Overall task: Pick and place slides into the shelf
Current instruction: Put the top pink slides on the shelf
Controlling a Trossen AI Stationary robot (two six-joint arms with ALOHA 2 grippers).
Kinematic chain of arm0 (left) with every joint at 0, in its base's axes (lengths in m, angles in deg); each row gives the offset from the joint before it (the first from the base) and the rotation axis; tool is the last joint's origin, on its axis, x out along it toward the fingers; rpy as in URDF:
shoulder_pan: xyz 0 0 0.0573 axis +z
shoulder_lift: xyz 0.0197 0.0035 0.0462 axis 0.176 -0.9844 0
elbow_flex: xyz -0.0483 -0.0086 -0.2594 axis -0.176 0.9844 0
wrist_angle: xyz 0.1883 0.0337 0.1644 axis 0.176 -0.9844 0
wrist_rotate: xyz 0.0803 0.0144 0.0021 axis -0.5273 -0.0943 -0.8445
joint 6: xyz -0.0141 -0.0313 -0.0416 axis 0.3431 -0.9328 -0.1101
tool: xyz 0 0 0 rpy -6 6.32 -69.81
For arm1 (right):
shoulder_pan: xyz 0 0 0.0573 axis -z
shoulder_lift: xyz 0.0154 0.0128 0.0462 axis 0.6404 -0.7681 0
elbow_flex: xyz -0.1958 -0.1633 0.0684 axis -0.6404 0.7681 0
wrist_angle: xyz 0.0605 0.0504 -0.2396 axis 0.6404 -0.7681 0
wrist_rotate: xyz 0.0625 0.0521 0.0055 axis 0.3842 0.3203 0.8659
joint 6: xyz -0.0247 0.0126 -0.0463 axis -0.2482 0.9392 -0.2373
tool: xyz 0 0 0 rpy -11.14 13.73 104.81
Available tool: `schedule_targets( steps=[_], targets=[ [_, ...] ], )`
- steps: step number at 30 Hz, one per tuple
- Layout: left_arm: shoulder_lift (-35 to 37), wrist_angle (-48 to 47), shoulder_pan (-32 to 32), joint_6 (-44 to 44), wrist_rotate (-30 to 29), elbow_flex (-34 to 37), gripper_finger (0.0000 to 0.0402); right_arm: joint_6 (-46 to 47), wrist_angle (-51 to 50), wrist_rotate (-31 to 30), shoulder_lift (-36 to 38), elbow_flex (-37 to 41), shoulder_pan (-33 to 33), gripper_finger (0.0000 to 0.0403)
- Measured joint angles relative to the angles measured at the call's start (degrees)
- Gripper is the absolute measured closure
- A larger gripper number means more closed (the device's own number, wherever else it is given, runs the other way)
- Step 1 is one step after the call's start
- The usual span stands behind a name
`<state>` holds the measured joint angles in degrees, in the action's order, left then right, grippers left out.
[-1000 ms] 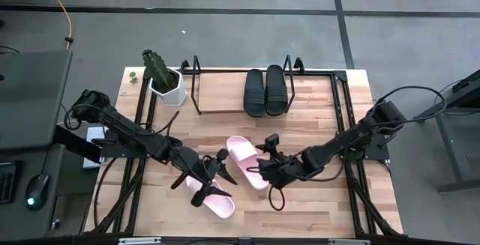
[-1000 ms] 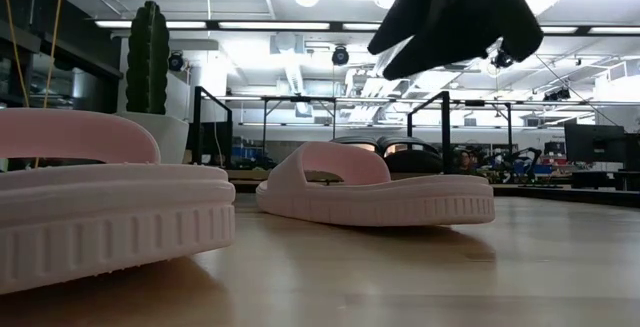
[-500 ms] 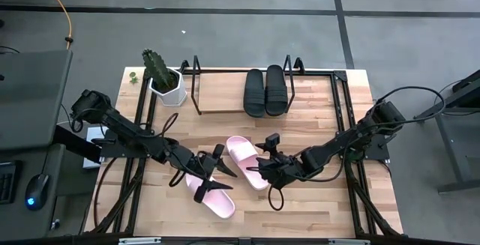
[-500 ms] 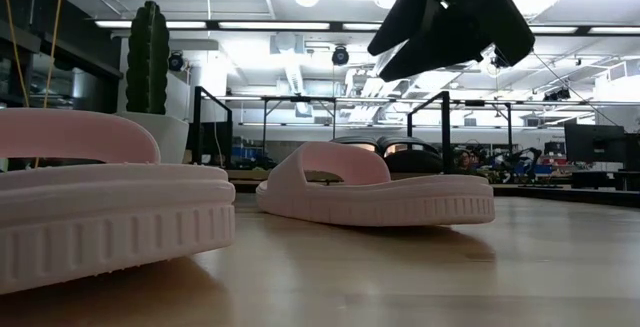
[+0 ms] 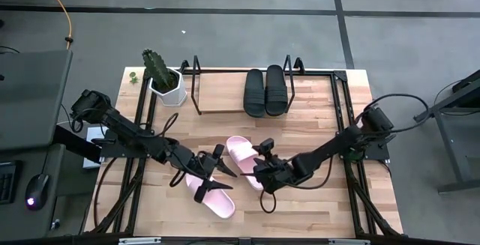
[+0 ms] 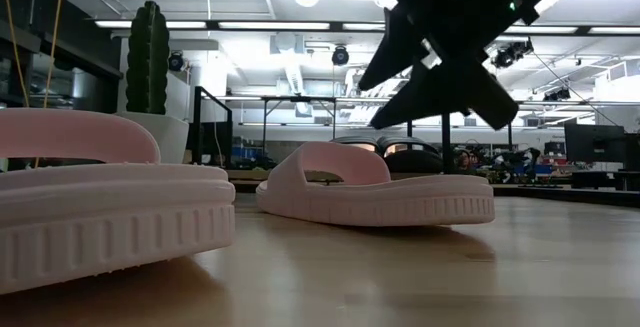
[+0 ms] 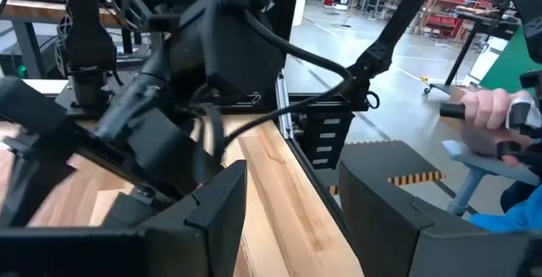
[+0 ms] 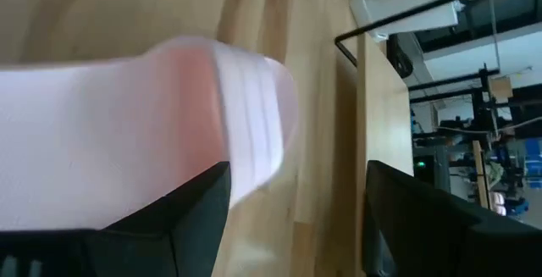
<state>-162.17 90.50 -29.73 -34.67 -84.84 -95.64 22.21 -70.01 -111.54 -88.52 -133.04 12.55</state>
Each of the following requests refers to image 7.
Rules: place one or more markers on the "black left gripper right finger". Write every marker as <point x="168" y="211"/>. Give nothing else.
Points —
<point x="381" y="226"/>

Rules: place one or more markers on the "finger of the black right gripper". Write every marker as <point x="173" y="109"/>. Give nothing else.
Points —
<point x="38" y="175"/>
<point x="29" y="107"/>

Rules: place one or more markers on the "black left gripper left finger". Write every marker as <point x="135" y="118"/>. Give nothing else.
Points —
<point x="224" y="217"/>

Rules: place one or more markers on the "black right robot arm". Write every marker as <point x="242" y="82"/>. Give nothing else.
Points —
<point x="228" y="35"/>

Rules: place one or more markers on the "black mat with striped edge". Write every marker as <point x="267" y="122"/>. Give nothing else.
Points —
<point x="372" y="162"/>

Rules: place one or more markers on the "wooden workbench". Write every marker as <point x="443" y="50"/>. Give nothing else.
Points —
<point x="38" y="12"/>

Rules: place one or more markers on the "black control box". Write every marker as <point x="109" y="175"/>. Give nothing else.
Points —
<point x="328" y="141"/>

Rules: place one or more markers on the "grey stool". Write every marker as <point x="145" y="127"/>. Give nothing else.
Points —
<point x="474" y="171"/>

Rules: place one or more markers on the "person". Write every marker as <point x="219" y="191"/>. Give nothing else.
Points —
<point x="521" y="213"/>

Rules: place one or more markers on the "person's hand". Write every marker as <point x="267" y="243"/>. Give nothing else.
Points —
<point x="487" y="109"/>

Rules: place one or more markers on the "black stand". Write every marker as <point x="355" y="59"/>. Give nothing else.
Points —
<point x="466" y="48"/>

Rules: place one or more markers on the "green panel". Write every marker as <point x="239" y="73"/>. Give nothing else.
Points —
<point x="512" y="65"/>

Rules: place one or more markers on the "rack with red bins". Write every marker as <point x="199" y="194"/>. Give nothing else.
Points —
<point x="449" y="10"/>

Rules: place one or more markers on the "silver metal bracket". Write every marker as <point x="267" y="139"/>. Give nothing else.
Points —
<point x="283" y="107"/>

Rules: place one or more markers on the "black table frame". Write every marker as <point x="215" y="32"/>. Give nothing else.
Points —
<point x="283" y="14"/>

